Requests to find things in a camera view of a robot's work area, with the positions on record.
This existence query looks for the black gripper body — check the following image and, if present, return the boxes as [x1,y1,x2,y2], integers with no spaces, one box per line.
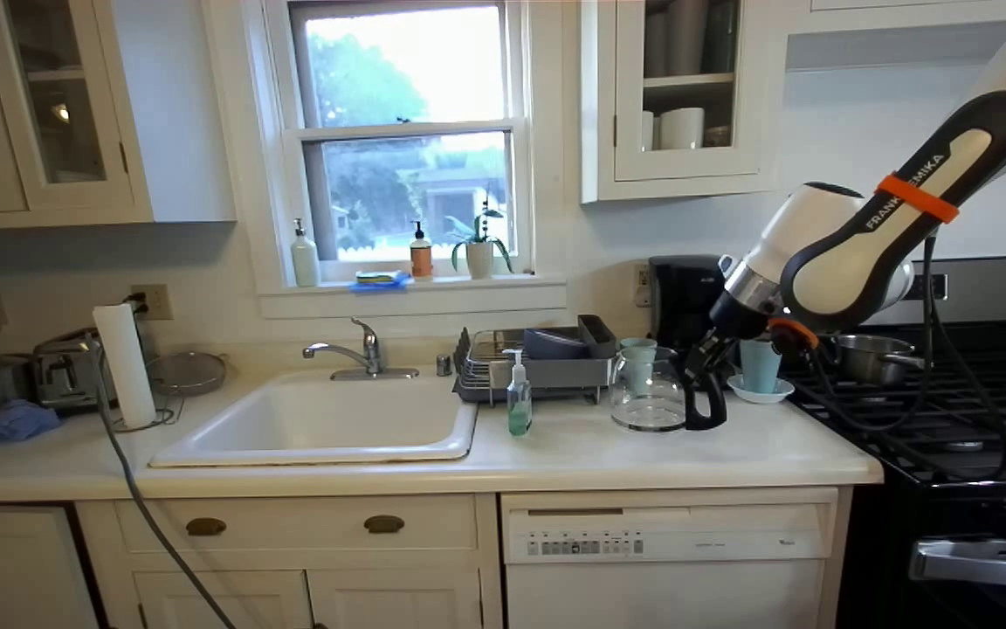
[685,303,768,375]

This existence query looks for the glass coffee carafe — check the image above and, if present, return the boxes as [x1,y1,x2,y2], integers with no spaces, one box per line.
[607,347,728,435]

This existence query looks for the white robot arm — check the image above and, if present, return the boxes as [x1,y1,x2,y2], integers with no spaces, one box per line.
[685,41,1006,376]

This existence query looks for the black coffee machine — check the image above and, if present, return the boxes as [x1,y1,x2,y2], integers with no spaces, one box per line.
[651,256,723,349]

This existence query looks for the white saucer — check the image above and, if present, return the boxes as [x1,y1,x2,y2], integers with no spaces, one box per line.
[728,375,796,407]

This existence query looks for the teal cup on saucer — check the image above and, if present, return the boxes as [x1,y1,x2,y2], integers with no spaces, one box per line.
[742,338,783,390]

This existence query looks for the steel saucepan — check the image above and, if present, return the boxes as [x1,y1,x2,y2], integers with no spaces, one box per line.
[835,331,927,383]

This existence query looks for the grey dish rack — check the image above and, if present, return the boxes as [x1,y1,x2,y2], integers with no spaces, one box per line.
[456,315,619,407]

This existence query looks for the white mug in cabinet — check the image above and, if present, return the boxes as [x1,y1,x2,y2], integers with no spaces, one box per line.
[656,110,705,149]

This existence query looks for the clear soap bottle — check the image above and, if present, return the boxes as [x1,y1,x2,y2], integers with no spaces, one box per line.
[506,349,532,436]

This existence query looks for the white upper cabinet right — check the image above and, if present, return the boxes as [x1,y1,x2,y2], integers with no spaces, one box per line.
[580,0,1006,203]

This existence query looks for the white cabinet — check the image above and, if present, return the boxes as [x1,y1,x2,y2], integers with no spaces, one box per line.
[580,0,1006,203]
[0,0,234,230]

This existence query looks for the black gas stove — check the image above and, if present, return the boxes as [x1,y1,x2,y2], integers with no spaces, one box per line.
[785,256,1006,629]

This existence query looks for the small potted plant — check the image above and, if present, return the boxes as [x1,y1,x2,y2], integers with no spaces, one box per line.
[452,203,515,279]

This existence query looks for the white dishwasher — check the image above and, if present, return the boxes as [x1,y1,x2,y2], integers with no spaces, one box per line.
[499,488,838,629]

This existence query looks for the orange soap bottle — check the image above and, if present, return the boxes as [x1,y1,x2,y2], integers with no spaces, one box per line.
[409,219,435,279]

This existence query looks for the white kitchen sink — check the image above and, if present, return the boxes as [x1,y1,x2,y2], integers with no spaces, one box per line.
[153,375,474,470]

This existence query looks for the chrome faucet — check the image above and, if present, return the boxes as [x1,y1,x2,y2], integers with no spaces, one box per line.
[300,317,415,381]

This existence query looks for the blue sponge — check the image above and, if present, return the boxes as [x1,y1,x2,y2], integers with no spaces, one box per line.
[352,270,411,294]

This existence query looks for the window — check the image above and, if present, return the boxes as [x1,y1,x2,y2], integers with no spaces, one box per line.
[288,0,517,279]

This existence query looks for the white bottle on sill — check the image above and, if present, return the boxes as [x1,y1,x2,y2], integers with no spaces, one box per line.
[291,218,319,288]

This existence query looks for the white lower cabinets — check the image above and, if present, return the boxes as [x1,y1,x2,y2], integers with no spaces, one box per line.
[0,495,503,629]

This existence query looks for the paper towel roll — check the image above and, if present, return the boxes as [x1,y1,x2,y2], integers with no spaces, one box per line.
[90,303,158,431]

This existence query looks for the silver toaster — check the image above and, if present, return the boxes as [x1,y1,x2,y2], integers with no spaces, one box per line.
[36,329,113,414]

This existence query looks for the white upper cabinet left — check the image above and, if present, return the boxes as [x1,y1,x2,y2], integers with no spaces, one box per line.
[0,0,234,230]

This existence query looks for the blue cloth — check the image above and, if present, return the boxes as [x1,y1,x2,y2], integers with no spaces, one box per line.
[0,397,60,444]

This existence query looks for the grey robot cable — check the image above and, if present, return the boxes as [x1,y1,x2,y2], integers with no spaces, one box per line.
[87,347,237,629]

